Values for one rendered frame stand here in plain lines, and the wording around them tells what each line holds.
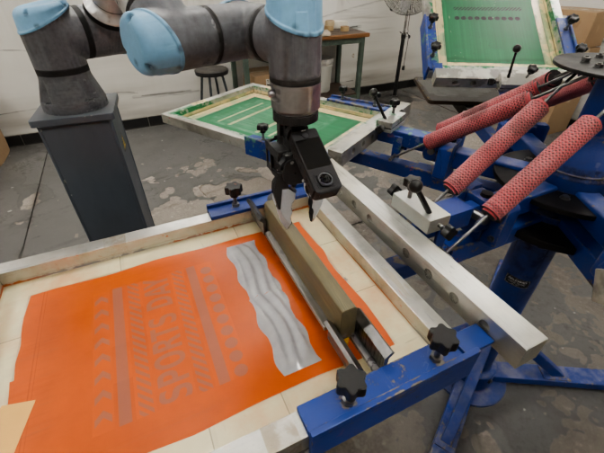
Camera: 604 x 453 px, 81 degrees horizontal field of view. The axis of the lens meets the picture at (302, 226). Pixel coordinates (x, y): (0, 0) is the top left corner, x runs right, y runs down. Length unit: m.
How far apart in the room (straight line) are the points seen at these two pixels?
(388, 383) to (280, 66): 0.48
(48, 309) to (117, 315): 0.14
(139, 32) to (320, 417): 0.54
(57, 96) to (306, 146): 0.69
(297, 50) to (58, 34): 0.67
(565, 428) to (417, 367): 1.38
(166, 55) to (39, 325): 0.56
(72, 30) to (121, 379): 0.77
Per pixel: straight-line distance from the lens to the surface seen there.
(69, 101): 1.06
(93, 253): 0.91
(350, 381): 0.51
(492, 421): 1.82
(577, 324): 2.37
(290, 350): 0.65
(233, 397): 0.62
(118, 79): 4.39
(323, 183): 0.51
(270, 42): 0.53
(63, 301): 0.87
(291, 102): 0.53
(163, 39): 0.51
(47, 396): 0.73
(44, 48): 1.06
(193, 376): 0.66
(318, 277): 0.63
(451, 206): 0.90
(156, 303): 0.78
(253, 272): 0.78
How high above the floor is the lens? 1.50
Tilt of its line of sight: 37 degrees down
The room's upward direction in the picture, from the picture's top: straight up
